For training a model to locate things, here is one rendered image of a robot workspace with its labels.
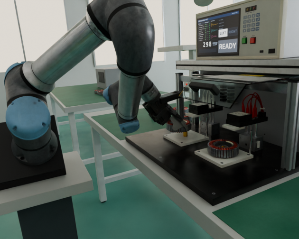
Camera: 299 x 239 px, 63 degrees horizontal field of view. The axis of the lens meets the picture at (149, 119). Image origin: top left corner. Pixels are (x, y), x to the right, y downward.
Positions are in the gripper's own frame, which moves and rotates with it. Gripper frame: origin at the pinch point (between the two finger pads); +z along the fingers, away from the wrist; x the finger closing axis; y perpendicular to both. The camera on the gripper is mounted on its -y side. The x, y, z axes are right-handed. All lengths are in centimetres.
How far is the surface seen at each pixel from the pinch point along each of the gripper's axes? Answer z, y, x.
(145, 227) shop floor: 67, 49, -44
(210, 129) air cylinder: 11.6, -9.7, 3.4
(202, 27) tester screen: -25.1, -37.1, -3.4
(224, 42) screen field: -19.1, -32.7, 10.7
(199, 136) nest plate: 8.6, -2.9, 4.2
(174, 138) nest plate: 2.6, 5.5, -0.3
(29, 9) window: -119, -51, -447
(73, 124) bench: 6, 35, -136
